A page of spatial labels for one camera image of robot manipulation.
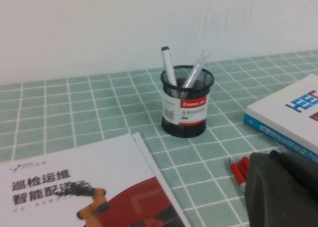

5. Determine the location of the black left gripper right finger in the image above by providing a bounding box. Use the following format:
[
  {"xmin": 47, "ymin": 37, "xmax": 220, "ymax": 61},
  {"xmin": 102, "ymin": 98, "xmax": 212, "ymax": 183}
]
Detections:
[{"xmin": 269, "ymin": 150, "xmax": 318, "ymax": 202}]

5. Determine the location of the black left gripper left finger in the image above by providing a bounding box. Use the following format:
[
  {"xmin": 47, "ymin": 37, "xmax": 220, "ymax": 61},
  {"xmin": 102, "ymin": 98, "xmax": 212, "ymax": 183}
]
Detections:
[{"xmin": 244, "ymin": 151, "xmax": 318, "ymax": 227}]

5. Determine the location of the white whiteboard marker black cap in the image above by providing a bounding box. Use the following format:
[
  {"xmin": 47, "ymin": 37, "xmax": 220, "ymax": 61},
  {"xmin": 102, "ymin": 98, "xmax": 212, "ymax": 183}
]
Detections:
[{"xmin": 160, "ymin": 46, "xmax": 178, "ymax": 87}]

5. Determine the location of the red pen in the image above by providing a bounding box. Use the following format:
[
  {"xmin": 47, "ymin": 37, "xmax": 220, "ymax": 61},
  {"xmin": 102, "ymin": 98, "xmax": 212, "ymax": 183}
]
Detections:
[
  {"xmin": 238, "ymin": 156, "xmax": 250, "ymax": 181},
  {"xmin": 228, "ymin": 157, "xmax": 247, "ymax": 196}
]

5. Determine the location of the black mesh pen holder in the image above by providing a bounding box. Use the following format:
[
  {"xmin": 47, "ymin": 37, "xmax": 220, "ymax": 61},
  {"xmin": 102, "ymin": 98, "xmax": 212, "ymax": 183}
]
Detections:
[{"xmin": 160, "ymin": 65, "xmax": 215, "ymax": 139}]

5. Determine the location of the white book blue spine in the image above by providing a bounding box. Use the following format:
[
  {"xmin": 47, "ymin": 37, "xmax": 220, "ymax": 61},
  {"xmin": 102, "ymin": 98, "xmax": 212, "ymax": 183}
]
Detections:
[{"xmin": 242, "ymin": 73, "xmax": 318, "ymax": 166}]

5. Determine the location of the green checked tablecloth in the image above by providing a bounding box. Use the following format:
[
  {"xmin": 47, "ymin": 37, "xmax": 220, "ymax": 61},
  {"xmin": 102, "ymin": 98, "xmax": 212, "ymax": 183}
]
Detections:
[{"xmin": 0, "ymin": 49, "xmax": 318, "ymax": 227}]

